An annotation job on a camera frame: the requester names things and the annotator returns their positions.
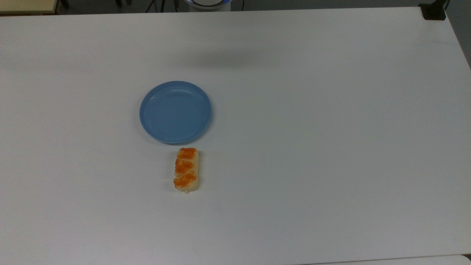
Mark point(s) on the orange glazed bread stick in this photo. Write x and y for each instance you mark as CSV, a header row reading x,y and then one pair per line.
x,y
187,170

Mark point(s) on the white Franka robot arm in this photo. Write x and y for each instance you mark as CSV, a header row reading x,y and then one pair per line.
x,y
208,3

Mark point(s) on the blue round plate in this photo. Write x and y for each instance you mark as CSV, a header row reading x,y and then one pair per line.
x,y
175,112

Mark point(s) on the black table clamp stand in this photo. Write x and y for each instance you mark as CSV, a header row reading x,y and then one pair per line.
x,y
434,11

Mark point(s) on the beige wooden table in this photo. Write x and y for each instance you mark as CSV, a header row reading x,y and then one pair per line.
x,y
25,5

